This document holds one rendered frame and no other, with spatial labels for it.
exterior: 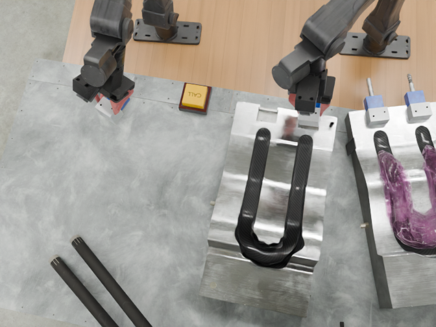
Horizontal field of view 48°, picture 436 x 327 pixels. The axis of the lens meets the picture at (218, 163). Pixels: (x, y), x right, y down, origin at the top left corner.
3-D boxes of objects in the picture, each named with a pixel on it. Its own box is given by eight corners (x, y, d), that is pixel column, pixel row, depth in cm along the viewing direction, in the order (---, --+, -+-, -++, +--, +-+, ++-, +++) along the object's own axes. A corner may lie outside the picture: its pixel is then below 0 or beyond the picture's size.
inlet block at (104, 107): (130, 76, 131) (125, 67, 125) (145, 85, 130) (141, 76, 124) (100, 115, 128) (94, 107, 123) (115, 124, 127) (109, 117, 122)
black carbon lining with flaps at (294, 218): (255, 128, 128) (256, 115, 118) (317, 139, 126) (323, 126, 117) (230, 261, 118) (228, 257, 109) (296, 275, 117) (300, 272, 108)
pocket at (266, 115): (258, 109, 131) (258, 104, 127) (278, 113, 130) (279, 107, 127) (255, 125, 130) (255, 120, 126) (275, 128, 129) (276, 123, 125)
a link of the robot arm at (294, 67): (292, 100, 104) (308, 67, 93) (265, 72, 106) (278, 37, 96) (329, 72, 108) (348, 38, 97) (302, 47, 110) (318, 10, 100)
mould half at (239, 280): (237, 113, 136) (237, 93, 124) (331, 129, 134) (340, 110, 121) (200, 296, 123) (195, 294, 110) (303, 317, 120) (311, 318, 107)
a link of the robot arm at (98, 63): (113, 91, 105) (109, 44, 96) (77, 82, 106) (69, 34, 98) (135, 61, 113) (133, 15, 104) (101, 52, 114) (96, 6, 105)
